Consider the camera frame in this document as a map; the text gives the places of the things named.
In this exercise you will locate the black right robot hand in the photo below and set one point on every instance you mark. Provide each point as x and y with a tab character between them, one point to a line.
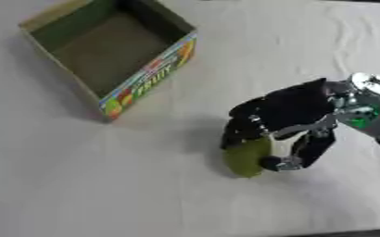
290	105

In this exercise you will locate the olive green toy fruit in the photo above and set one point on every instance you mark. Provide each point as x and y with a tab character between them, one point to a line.
244	158

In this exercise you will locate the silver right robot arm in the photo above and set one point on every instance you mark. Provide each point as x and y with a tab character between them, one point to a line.
372	105

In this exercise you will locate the cardboard box with green inside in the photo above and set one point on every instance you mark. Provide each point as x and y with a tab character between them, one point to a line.
110	52

